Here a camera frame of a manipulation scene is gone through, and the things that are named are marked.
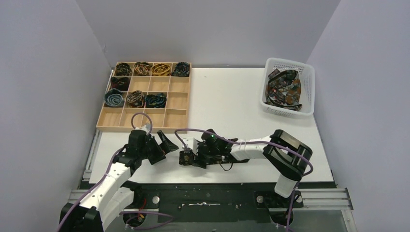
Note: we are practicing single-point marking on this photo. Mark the black gold floral tie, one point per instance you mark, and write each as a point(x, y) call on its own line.
point(186, 158)

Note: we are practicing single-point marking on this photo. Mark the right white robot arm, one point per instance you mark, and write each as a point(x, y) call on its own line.
point(288, 155)

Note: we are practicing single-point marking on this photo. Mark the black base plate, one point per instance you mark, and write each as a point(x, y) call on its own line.
point(218, 202)

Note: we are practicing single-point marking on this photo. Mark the light blue rolled tie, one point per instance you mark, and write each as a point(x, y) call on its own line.
point(114, 98)

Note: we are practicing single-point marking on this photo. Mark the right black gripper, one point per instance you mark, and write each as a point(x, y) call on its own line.
point(199, 156)

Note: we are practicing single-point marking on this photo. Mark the yellow rolled tie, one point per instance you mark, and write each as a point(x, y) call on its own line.
point(161, 69)

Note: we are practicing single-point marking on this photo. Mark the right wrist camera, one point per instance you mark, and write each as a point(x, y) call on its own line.
point(190, 144)

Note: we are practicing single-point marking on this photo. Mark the dark rolled tie top-left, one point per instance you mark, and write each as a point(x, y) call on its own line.
point(123, 69)

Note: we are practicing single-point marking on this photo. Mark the maroon rolled tie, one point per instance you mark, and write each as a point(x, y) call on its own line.
point(120, 83)

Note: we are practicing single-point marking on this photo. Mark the white plastic basket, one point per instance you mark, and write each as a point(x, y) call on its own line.
point(307, 78)

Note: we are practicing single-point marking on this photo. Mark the brown patterned rolled tie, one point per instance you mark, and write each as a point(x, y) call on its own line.
point(136, 99)

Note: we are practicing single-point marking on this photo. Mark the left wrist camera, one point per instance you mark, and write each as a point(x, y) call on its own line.
point(146, 127)

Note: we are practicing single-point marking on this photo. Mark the wooden compartment tray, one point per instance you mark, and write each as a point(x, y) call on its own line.
point(173, 116)

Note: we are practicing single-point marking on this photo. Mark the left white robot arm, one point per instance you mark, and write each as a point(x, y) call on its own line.
point(104, 201)

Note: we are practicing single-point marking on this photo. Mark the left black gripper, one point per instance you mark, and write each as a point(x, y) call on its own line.
point(156, 145)

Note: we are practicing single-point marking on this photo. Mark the dark blue rolled tie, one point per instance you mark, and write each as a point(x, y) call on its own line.
point(182, 69)

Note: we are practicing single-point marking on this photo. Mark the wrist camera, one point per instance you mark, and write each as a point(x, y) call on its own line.
point(190, 144)
point(146, 127)

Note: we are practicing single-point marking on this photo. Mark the teal dark rolled tie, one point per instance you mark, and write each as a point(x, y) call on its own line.
point(156, 100)

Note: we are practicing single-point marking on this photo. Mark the pile of patterned ties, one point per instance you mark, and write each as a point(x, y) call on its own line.
point(283, 90)

